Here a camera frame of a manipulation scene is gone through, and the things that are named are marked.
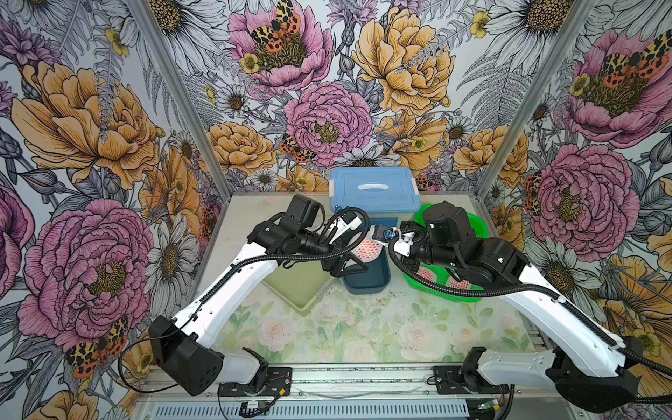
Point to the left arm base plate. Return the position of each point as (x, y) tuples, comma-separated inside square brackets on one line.
[(268, 383)]

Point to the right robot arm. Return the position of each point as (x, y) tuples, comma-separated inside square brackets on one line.
[(589, 366)]

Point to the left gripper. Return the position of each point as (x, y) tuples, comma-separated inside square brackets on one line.
[(335, 269)]

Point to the pale green perforated basket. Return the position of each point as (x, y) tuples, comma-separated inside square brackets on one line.
[(302, 286)]

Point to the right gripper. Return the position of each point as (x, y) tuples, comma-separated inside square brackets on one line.
[(418, 228)]

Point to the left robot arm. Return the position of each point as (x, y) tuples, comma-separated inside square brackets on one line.
[(183, 345)]

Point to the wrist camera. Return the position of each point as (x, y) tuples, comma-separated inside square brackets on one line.
[(395, 240), (345, 224)]

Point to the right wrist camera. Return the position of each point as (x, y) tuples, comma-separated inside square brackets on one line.
[(395, 240)]

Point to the dark teal plastic tray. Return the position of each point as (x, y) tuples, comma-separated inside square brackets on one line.
[(375, 280)]

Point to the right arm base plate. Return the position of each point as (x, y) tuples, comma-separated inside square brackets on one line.
[(450, 380)]

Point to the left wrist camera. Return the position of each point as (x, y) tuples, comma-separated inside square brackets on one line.
[(345, 224)]

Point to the blue lidded storage box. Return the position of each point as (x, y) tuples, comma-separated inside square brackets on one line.
[(385, 190)]

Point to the aluminium front rail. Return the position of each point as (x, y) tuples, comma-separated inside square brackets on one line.
[(359, 391)]

